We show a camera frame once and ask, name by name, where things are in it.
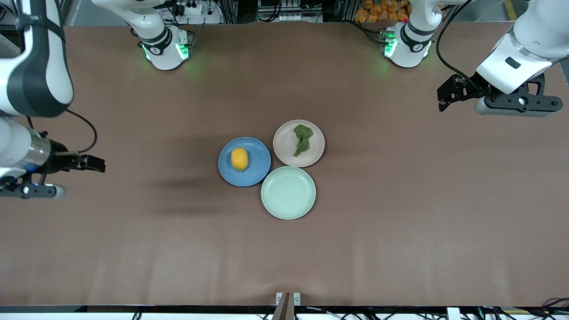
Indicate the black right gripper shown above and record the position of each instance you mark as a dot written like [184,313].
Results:
[58,161]

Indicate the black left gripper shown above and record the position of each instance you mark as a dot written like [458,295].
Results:
[472,88]

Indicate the yellow lemon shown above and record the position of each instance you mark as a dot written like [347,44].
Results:
[239,159]

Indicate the green lettuce leaf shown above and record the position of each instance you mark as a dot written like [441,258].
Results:
[303,138]

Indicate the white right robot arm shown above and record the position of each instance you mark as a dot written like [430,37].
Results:
[35,66]

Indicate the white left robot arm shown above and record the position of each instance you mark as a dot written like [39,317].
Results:
[409,49]

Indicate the bag of orange fruits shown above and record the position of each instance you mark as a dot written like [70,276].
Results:
[378,10]

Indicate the blue round plate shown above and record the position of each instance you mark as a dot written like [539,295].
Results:
[258,175]

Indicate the pale pink round plate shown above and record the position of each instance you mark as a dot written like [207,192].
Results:
[284,144]

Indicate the white power strip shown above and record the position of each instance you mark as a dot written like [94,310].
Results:
[190,8]

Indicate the mint green round plate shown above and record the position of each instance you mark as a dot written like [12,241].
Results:
[288,192]

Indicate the brown table cover sheet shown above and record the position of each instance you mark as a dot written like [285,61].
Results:
[284,258]

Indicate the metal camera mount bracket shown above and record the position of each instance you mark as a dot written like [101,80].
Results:
[288,304]

